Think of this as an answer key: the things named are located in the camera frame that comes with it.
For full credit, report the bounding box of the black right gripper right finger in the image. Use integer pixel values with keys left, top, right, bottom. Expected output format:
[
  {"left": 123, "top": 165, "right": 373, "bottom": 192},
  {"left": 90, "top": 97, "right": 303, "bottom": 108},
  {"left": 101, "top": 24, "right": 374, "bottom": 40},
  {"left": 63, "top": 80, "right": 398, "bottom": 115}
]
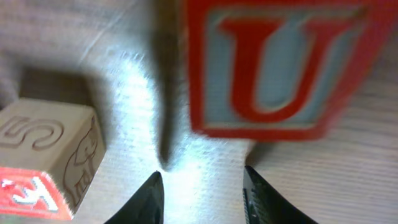
[{"left": 243, "top": 166, "right": 316, "bottom": 224}]

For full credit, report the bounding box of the red E block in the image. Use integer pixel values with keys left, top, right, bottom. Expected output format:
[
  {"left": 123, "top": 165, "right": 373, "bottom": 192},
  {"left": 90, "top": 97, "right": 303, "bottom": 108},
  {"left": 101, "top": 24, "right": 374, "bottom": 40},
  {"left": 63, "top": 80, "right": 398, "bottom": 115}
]
[{"left": 1, "top": 98, "right": 105, "bottom": 220}]

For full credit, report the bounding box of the red U block moved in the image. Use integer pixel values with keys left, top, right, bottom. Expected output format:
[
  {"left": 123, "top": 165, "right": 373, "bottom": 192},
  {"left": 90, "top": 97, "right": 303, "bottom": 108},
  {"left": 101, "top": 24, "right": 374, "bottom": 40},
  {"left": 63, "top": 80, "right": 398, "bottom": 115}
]
[{"left": 182, "top": 0, "right": 397, "bottom": 141}]

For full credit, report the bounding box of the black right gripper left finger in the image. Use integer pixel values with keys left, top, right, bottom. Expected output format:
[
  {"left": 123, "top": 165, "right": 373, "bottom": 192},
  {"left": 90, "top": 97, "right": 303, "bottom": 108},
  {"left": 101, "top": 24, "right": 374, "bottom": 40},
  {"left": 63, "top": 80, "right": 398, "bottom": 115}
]
[{"left": 105, "top": 171, "right": 164, "bottom": 224}]

